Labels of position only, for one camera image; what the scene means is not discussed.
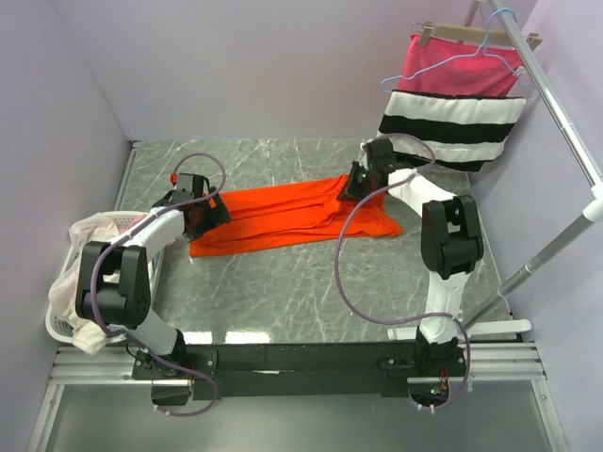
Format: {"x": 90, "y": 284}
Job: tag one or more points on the pink towel on hanger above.
{"x": 455, "y": 69}

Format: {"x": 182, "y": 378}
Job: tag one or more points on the cream and pink clothes pile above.
{"x": 105, "y": 294}

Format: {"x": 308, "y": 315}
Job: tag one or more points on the black white striped cloth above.
{"x": 463, "y": 132}

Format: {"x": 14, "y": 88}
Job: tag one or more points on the black base beam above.
{"x": 328, "y": 369}

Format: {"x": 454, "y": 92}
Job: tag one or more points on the aluminium rail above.
{"x": 113, "y": 366}

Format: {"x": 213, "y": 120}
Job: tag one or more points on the silver clothes rack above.
{"x": 538, "y": 186}

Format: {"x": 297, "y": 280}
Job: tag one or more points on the orange t-shirt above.
{"x": 280, "y": 216}

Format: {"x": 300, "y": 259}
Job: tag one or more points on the wooden clip hanger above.
{"x": 429, "y": 29}

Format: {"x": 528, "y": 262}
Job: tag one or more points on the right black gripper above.
{"x": 349, "y": 191}

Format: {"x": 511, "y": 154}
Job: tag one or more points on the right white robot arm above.
{"x": 451, "y": 241}

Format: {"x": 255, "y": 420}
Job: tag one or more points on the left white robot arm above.
{"x": 113, "y": 287}

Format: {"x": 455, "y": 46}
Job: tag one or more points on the blue wire hanger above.
{"x": 390, "y": 84}

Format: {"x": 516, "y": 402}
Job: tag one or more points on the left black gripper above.
{"x": 218, "y": 215}

